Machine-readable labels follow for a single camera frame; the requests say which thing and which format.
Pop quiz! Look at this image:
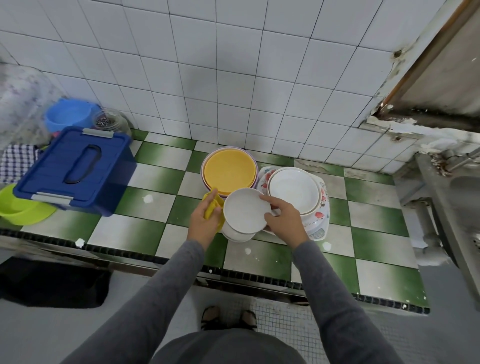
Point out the person's right hand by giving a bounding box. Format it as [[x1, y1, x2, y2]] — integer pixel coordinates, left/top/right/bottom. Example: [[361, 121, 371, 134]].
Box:
[[259, 195, 311, 251]]

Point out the blue plastic box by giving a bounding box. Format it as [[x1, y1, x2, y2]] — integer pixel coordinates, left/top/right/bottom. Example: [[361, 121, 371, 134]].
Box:
[[12, 127, 139, 218]]

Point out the blue white checked cloth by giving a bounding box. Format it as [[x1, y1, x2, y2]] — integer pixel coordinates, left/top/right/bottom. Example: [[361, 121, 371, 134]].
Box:
[[0, 144, 41, 186]]

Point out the person's left hand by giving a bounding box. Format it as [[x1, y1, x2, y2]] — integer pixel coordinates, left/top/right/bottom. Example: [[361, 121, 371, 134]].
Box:
[[186, 189, 225, 251]]

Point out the lime green plastic bowl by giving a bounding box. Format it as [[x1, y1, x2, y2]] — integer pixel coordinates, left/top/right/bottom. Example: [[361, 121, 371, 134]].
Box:
[[0, 182, 58, 228]]

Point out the clear plastic bag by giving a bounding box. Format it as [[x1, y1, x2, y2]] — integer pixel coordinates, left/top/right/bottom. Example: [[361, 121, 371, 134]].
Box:
[[0, 63, 66, 148]]

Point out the blue plastic bowl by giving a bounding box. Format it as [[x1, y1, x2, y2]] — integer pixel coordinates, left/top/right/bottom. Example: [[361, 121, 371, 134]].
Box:
[[43, 98, 102, 135]]

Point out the stainless steel sink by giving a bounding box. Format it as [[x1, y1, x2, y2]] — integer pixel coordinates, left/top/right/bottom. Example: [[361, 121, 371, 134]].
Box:
[[414, 150, 480, 295]]

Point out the stack of small white bowls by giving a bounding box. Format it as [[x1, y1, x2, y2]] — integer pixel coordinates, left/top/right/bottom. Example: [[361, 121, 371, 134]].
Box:
[[221, 225, 258, 244]]

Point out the person's right forearm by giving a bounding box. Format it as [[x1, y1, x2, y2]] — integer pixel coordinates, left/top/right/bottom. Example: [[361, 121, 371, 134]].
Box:
[[290, 240, 406, 364]]

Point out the person's black shoe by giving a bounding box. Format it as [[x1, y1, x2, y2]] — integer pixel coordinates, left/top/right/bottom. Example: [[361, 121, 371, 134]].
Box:
[[199, 305, 223, 330], [237, 309, 259, 330]]

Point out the glass jar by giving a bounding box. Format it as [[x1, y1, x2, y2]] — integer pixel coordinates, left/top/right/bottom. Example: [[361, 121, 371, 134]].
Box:
[[93, 110, 133, 137]]

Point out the metal faucet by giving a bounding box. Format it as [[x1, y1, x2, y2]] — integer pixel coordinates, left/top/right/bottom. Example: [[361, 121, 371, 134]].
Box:
[[441, 146, 480, 175]]

